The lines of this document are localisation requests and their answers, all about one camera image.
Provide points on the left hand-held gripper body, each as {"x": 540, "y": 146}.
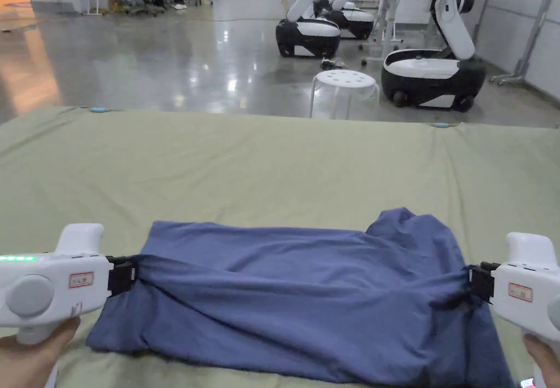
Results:
{"x": 41, "y": 285}

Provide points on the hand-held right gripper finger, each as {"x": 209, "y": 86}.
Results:
{"x": 450, "y": 304}

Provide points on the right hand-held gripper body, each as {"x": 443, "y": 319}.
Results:
{"x": 523, "y": 283}

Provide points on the dark blue shirt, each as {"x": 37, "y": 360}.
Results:
{"x": 280, "y": 291}

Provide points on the person's left hand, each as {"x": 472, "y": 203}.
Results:
{"x": 30, "y": 357}

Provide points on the person's right hand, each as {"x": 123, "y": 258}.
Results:
{"x": 544, "y": 361}

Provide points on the small pink object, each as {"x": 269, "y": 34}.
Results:
{"x": 527, "y": 382}

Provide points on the light blue sheet clip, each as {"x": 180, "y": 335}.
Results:
{"x": 98, "y": 109}
{"x": 442, "y": 125}

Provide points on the white and black wheeled robot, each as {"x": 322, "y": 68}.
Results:
{"x": 308, "y": 29}
{"x": 431, "y": 70}
{"x": 356, "y": 16}

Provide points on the bed with pale green sheet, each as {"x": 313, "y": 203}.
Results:
{"x": 245, "y": 169}

